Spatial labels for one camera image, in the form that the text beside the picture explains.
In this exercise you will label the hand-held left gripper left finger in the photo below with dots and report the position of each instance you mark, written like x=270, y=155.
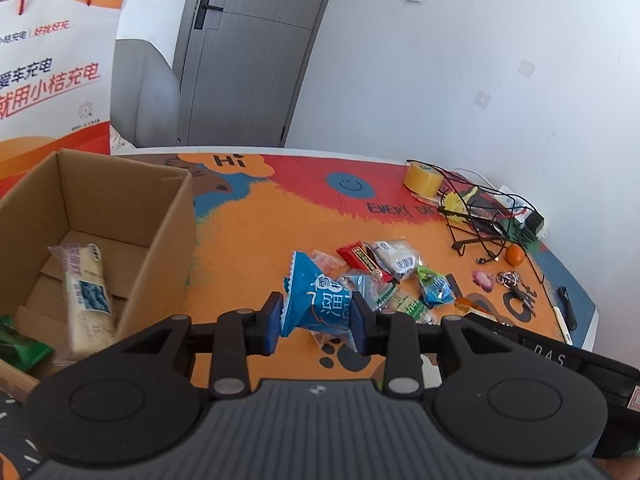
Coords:
x=272, y=324

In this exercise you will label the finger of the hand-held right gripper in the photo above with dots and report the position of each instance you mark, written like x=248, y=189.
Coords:
x=492, y=322

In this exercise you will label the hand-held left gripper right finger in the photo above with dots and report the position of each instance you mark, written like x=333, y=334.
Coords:
x=358, y=327

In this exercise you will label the red snack packet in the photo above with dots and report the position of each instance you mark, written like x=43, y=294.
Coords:
x=357, y=255

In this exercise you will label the clear white barcode snack packet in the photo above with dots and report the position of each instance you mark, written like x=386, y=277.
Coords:
x=400, y=256

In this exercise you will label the brown cardboard box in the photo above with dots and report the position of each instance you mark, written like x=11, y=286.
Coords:
x=125, y=220

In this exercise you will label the person's right forearm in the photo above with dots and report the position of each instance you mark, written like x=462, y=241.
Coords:
x=617, y=467

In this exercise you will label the bunch of keys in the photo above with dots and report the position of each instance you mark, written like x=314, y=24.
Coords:
x=517, y=290

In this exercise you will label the white pen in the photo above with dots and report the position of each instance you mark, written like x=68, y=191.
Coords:
x=562, y=326

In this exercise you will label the green and white snack packet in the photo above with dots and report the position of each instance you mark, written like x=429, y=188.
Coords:
x=410, y=306

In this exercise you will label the green and blue snack packet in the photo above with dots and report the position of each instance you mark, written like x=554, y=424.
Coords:
x=435, y=285

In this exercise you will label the black pen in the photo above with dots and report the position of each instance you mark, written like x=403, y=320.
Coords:
x=564, y=296

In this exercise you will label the orange tangerine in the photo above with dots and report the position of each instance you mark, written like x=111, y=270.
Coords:
x=514, y=255

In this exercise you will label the pink speckled snack packet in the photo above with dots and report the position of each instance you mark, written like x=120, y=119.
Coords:
x=327, y=260

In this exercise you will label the colourful printed table mat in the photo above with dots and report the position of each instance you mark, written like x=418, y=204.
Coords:
x=280, y=220

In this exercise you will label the black charger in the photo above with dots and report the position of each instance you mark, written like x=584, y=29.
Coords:
x=535, y=221

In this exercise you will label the yellow plastic bag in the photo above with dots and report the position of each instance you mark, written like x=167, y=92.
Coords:
x=457, y=202

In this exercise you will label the white power strip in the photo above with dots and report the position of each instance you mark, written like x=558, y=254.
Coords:
x=520, y=200

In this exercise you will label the yellow tape roll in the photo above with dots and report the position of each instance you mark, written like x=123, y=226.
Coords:
x=422, y=179

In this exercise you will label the white cracker packet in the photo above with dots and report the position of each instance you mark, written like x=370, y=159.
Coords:
x=87, y=295

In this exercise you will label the dotted cushion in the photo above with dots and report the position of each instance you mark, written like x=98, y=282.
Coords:
x=120, y=141

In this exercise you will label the dark green snack packet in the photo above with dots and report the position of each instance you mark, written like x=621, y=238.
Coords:
x=20, y=345

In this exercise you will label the grey chair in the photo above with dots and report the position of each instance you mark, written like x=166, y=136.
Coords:
x=145, y=95

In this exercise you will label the grey door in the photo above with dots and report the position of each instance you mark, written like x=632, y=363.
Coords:
x=250, y=60

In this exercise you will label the white and orange paper bag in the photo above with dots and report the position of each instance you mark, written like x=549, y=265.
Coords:
x=55, y=85

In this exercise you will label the clear wall hook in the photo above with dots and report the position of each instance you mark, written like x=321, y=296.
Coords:
x=482, y=99

